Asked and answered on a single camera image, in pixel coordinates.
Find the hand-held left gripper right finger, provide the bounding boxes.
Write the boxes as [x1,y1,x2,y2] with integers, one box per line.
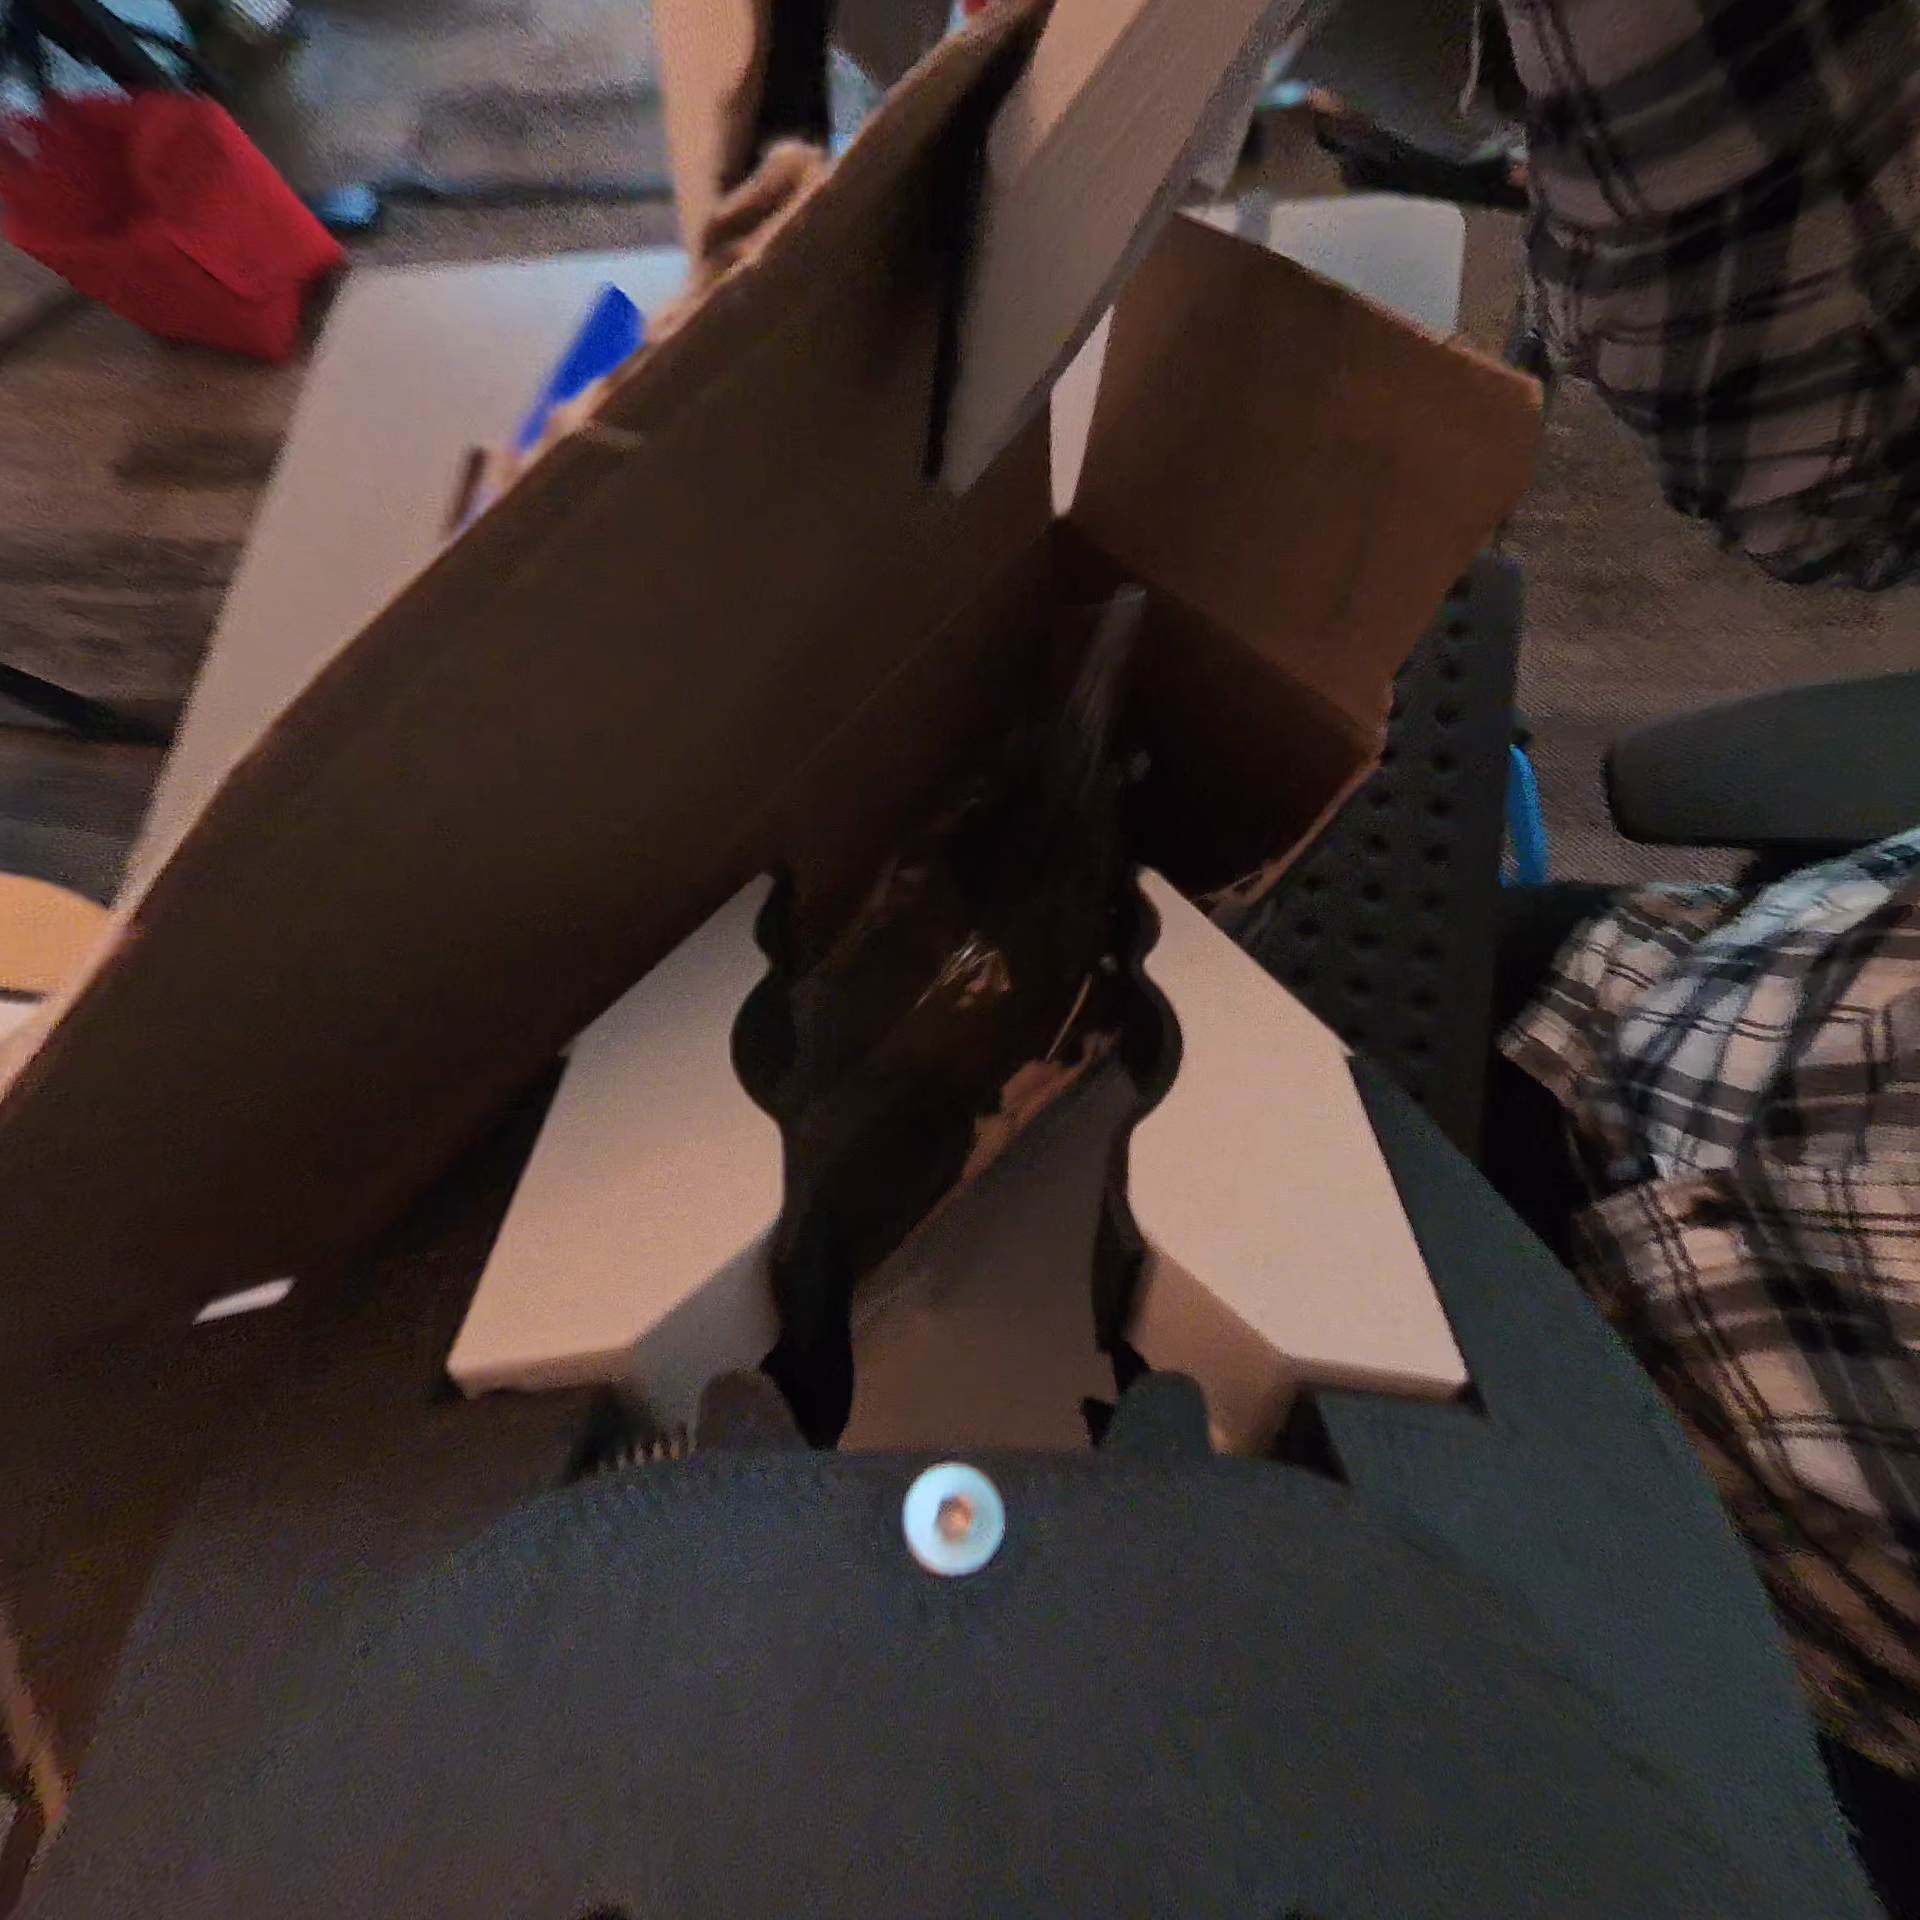
[1096,867,1473,1454]

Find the black cardboard toy box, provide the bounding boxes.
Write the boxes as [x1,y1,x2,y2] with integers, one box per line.
[0,0,1547,1817]

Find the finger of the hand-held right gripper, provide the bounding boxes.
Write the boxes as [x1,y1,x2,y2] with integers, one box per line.
[657,0,836,280]
[928,0,1327,493]

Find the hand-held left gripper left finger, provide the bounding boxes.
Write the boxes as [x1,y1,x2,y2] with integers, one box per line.
[449,878,848,1454]

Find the black perforated panel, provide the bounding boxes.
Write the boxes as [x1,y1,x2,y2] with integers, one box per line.
[1242,552,1585,1186]

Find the clear bag of black bricks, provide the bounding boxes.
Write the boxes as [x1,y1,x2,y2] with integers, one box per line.
[774,582,1164,1254]

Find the blue plastic bin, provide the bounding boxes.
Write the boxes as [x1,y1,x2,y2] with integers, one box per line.
[514,281,650,453]

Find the red bag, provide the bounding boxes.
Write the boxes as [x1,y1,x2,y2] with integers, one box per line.
[0,82,351,365]

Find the person's right forearm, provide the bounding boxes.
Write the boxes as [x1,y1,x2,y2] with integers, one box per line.
[1500,0,1920,590]

